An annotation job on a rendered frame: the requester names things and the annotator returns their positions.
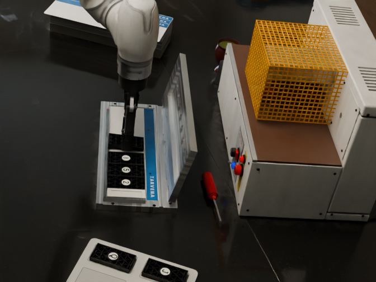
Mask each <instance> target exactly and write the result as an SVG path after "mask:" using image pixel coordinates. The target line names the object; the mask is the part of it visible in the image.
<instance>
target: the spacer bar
mask: <svg viewBox="0 0 376 282"><path fill-rule="evenodd" d="M107 197H117V198H139V199H145V190H137V189H116V188H107Z"/></svg>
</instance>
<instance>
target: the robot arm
mask: <svg viewBox="0 0 376 282"><path fill-rule="evenodd" d="M79 2H80V5H81V6H82V7H83V8H84V9H85V10H86V11H87V12H88V13H89V14H90V15H91V16H92V18H93V19H94V20H95V21H96V22H98V23H100V24H101V25H102V26H103V27H104V28H106V29H108V30H109V32H110V34H111V35H112V38H113V40H114V43H115V44H116V45H117V72H118V74H119V80H118V84H119V86H120V87H121V88H122V89H123V90H124V100H125V103H124V110H125V112H124V116H123V126H122V130H121V132H122V133H121V134H122V135H123V138H122V145H121V150H122V151H132V149H133V138H134V125H135V117H136V110H137V107H138V101H139V92H140V91H142V90H144V89H145V88H146V86H147V80H148V76H149V75H150V74H151V69H152V60H153V53H154V51H155V49H156V46H157V41H158V34H159V12H158V7H157V4H156V1H155V0H79Z"/></svg>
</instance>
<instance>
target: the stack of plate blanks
mask: <svg viewBox="0 0 376 282"><path fill-rule="evenodd" d="M159 18H162V19H165V20H169V21H171V23H170V25H169V27H168V28H167V30H166V32H165V33H164V35H163V36H162V38H161V39H160V41H159V42H157V46H156V49H155V51H154V53H153V57H155V58H161V56H162V55H163V53H164V51H165V50H166V47H167V46H168V44H169V43H170V41H171V30H172V22H173V18H172V17H168V16H164V15H159ZM50 31H54V32H58V33H61V34H65V35H69V36H73V37H77V38H80V39H85V40H89V41H93V42H96V43H100V44H104V45H108V46H113V47H116V48H117V45H116V44H115V43H114V40H113V38H112V35H111V34H110V32H109V30H108V29H103V28H100V27H96V26H92V25H88V24H85V23H80V22H76V21H72V20H67V19H64V18H60V17H56V16H52V15H51V17H50Z"/></svg>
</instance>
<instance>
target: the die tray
mask: <svg viewBox="0 0 376 282"><path fill-rule="evenodd" d="M97 243H100V244H103V245H106V246H110V247H113V248H116V249H118V250H122V251H125V252H128V253H131V254H134V255H136V256H137V257H136V260H135V262H134V264H133V266H132V268H131V270H130V272H129V273H127V272H123V271H120V270H117V269H114V268H111V267H108V266H105V265H102V264H99V263H96V262H93V261H90V255H91V253H92V252H93V250H94V248H95V247H96V245H97ZM148 258H151V259H154V260H157V261H160V262H164V263H167V264H170V265H173V266H176V267H179V268H182V269H185V270H188V274H187V277H186V279H185V282H196V278H197V276H198V272H197V271H196V270H194V269H191V268H188V267H185V266H181V265H178V264H175V263H173V262H169V261H166V260H163V259H160V258H156V257H153V256H150V255H146V254H144V253H141V252H138V251H134V250H131V249H128V248H125V247H121V246H118V245H115V244H112V243H109V242H106V241H103V240H100V239H97V238H93V239H91V240H90V241H89V243H88V245H87V247H86V248H85V250H84V251H83V254H82V255H81V257H80V258H79V260H78V262H77V264H76V266H75V267H74V269H73V271H72V273H71V274H70V276H69V278H68V280H67V281H66V282H159V281H156V280H153V279H149V278H146V277H143V276H141V275H142V271H143V269H144V267H145V265H146V263H147V260H148Z"/></svg>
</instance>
